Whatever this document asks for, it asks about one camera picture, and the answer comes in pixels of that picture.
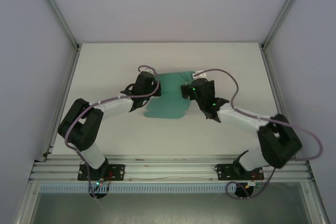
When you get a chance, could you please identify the grey slotted cable duct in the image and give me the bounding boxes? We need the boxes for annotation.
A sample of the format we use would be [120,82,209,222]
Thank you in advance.
[38,184,308,194]

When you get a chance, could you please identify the aluminium mounting rail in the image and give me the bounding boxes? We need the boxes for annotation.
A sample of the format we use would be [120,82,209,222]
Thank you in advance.
[30,155,314,183]

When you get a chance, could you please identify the black round cable grommet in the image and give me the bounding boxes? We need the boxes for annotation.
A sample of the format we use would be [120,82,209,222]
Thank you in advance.
[89,191,108,200]
[234,184,254,199]

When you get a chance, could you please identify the grey metal sheet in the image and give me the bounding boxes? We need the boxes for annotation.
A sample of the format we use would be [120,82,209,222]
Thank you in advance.
[34,192,308,224]

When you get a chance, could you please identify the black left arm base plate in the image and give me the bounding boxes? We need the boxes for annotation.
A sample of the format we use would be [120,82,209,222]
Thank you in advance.
[77,163,125,182]

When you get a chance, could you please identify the aluminium frame post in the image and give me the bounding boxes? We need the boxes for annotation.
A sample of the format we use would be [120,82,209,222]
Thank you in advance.
[261,0,313,50]
[33,0,81,51]

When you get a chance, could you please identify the aluminium table side rail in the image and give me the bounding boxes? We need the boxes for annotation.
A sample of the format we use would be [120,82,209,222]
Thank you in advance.
[261,47,299,162]
[41,48,81,162]

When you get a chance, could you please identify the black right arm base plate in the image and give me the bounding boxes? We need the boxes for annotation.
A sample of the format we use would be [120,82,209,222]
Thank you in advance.
[214,163,265,182]

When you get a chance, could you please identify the green cloth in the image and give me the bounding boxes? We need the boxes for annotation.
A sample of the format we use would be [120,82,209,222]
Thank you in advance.
[143,71,196,120]

